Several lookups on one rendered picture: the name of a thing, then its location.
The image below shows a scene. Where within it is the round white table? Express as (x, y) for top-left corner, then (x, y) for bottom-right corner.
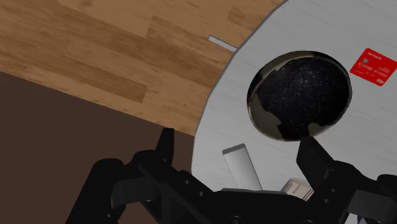
(190, 0), (397, 224)

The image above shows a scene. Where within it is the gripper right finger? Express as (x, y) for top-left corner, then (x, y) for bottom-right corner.
(296, 136), (397, 224)

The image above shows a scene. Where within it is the small beige box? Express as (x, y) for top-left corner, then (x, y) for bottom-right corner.
(280, 177), (315, 202)

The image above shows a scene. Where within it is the red card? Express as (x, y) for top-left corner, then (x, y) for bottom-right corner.
(349, 47), (397, 87)

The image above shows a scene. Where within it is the dark brown rug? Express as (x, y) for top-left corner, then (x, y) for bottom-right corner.
(0, 71), (195, 224)

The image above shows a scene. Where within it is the black speckled bowl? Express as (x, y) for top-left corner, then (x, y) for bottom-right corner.
(246, 50), (353, 142)

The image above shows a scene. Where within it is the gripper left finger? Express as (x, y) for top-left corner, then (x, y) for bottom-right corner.
(65, 127), (218, 224)

